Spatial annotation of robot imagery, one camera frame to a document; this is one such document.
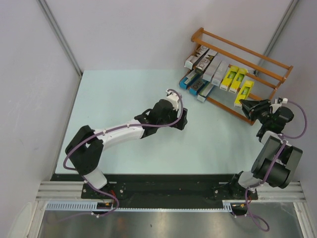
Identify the orange wooden shelf rack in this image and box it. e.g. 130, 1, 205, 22
179, 27, 293, 125

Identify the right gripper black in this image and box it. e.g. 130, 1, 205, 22
239, 98, 273, 125

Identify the lilac Protefix toothpaste box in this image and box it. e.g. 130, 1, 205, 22
211, 60, 229, 87

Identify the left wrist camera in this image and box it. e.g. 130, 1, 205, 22
165, 89, 182, 111

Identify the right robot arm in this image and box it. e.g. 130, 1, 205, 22
228, 98, 303, 199

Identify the blue toothpaste box with barcode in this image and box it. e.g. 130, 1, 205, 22
179, 70, 201, 89

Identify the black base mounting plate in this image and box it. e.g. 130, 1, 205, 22
51, 173, 289, 206

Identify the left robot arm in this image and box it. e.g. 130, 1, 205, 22
65, 99, 188, 198

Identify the aluminium frame rail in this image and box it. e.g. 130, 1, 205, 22
36, 181, 84, 201

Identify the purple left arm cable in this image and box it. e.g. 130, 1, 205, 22
63, 89, 184, 196

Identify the lilac text-side toothpaste box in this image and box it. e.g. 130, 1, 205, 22
203, 56, 222, 82

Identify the silver black R&O charcoal box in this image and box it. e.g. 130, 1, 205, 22
184, 45, 209, 70

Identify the yellow Curaprox box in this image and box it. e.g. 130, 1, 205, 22
220, 66, 239, 91
234, 80, 254, 108
229, 68, 248, 93

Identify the white slotted cable duct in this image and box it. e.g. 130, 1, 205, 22
46, 200, 117, 211

